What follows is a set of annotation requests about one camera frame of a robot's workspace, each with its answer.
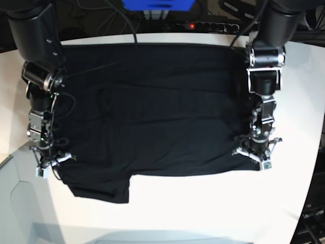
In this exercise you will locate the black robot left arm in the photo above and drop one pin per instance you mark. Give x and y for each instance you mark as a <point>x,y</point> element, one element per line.
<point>266,56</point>

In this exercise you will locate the black T-shirt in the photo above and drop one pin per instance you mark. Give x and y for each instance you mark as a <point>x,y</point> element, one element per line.
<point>157,110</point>

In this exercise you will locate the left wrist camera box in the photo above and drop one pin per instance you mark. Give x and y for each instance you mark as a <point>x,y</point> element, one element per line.
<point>265,165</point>

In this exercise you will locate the black equipment case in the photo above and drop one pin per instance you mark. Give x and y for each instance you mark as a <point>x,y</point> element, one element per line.
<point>310,227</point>

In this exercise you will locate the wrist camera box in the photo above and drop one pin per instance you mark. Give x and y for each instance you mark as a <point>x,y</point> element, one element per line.
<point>42,172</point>
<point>265,165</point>

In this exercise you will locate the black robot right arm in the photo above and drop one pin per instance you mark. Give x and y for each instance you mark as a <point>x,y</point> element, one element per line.
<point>34,30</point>

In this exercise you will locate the black power strip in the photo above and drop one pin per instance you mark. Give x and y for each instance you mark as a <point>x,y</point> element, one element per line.
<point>207,27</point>

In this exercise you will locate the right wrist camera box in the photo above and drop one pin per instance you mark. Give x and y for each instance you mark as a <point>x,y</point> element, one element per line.
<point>42,172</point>

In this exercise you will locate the blue plastic box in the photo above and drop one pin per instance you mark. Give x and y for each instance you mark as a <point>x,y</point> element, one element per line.
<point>171,5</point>

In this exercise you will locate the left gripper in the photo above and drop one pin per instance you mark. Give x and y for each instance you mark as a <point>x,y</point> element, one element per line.
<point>257,152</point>

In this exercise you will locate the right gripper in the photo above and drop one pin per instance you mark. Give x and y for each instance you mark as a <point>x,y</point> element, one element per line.
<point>50,158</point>

